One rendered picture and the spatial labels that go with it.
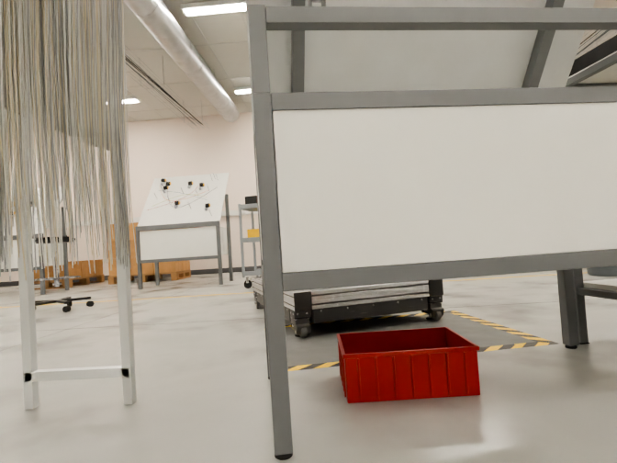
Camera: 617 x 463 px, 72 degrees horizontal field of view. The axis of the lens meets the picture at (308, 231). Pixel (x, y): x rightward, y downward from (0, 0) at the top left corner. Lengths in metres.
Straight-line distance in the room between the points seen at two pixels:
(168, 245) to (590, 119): 5.50
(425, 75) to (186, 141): 8.06
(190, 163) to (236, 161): 0.97
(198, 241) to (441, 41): 4.85
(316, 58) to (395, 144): 0.62
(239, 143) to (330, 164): 8.18
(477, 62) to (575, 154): 0.63
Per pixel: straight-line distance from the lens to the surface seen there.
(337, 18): 1.08
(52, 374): 1.62
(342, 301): 2.20
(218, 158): 9.15
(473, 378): 1.36
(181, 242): 6.10
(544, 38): 1.78
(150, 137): 9.73
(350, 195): 0.96
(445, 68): 1.68
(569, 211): 1.20
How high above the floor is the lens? 0.46
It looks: 2 degrees up
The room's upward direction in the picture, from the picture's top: 4 degrees counter-clockwise
